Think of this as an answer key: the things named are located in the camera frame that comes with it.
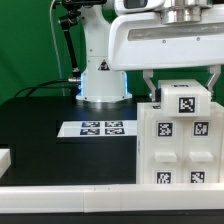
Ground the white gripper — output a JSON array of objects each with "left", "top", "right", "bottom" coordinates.
[{"left": 108, "top": 13, "right": 224, "bottom": 102}]

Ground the white cabinet top block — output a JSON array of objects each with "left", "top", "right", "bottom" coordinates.
[{"left": 159, "top": 79, "right": 211, "bottom": 117}]

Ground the white cabinet body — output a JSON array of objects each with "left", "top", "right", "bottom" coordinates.
[{"left": 136, "top": 103, "right": 224, "bottom": 184}]

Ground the white cabinet door panel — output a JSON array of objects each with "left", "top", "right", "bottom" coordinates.
[
  {"left": 181, "top": 113, "right": 223, "bottom": 184},
  {"left": 139, "top": 116, "right": 183, "bottom": 185}
]

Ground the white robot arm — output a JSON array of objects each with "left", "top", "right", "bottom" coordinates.
[{"left": 81, "top": 0, "right": 224, "bottom": 71}]

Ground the white left fence piece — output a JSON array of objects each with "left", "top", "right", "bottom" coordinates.
[{"left": 0, "top": 149, "right": 11, "bottom": 178}]

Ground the white flat marker base plate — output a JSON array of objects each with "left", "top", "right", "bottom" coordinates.
[{"left": 58, "top": 120, "right": 137, "bottom": 138}]

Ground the black cable bundle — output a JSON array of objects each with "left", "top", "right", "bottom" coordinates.
[{"left": 13, "top": 77, "right": 82, "bottom": 98}]

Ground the white front fence rail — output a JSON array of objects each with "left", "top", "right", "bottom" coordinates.
[{"left": 0, "top": 183, "right": 224, "bottom": 214}]

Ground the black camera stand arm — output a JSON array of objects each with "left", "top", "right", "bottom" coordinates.
[{"left": 57, "top": 0, "right": 107, "bottom": 78}]

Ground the white thin cable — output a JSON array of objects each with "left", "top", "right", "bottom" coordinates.
[{"left": 49, "top": 0, "right": 66, "bottom": 97}]

